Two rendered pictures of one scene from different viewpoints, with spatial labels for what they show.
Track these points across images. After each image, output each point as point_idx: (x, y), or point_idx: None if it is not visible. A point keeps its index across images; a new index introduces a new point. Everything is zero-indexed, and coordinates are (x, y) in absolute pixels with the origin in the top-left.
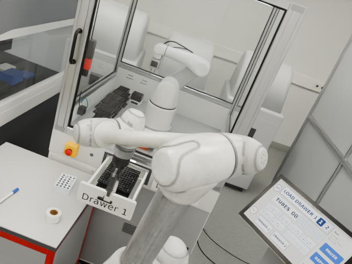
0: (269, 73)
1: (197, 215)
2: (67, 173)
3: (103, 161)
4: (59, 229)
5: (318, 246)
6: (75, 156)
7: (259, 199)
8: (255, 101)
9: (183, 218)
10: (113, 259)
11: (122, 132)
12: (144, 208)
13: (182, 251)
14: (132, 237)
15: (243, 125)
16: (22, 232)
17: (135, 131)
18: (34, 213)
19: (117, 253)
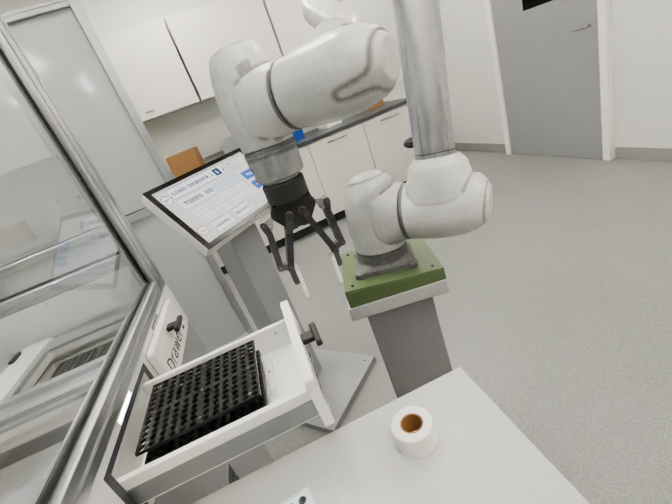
0: (5, 30)
1: (194, 342)
2: None
3: (128, 498)
4: (423, 403)
5: (244, 179)
6: None
7: (185, 222)
8: (46, 97)
9: None
10: (455, 158)
11: (350, 7)
12: None
13: (366, 171)
14: (443, 99)
15: (80, 153)
16: (515, 430)
17: (335, 3)
18: (449, 480)
19: (445, 159)
